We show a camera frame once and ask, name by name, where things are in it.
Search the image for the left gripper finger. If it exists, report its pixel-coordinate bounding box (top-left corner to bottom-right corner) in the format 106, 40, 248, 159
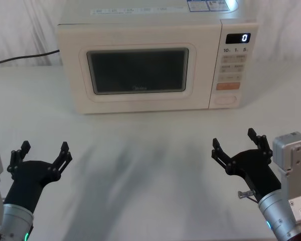
7, 140, 32, 179
47, 141, 73, 182

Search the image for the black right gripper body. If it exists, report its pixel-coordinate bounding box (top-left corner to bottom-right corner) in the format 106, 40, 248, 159
226, 149, 282, 199

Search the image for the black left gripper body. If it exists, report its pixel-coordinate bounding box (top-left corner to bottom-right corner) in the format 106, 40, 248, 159
3, 160, 60, 214

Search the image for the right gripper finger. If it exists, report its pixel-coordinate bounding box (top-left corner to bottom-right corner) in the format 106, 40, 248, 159
247, 128, 273, 160
211, 137, 233, 175

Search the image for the white table cloth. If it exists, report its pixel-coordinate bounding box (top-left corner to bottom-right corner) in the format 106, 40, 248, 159
0, 64, 301, 241

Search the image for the white wrinkled curtain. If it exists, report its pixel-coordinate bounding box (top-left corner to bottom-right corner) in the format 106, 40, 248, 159
0, 0, 301, 76

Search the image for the cream microwave oven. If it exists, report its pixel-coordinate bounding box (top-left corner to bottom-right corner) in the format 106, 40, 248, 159
57, 0, 259, 115

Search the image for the thin cable with silver plug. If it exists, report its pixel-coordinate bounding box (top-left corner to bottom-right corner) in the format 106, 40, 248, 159
237, 189, 260, 204

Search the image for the black power cable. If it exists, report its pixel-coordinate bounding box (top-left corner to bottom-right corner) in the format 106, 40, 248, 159
0, 49, 61, 67

